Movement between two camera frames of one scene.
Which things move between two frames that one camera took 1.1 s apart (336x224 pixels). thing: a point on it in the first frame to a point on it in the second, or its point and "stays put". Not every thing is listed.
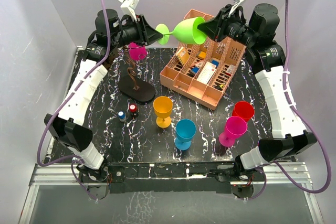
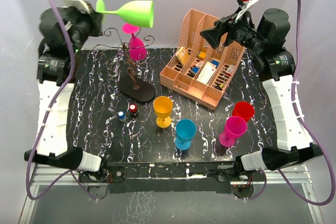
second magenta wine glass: x=235 y=126 stays put
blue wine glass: x=186 y=129 stays put
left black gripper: x=151 y=35 to x=94 y=19
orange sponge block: x=202 y=55 stays put
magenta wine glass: x=137 y=52 stays put
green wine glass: x=186 y=30 to x=139 y=13
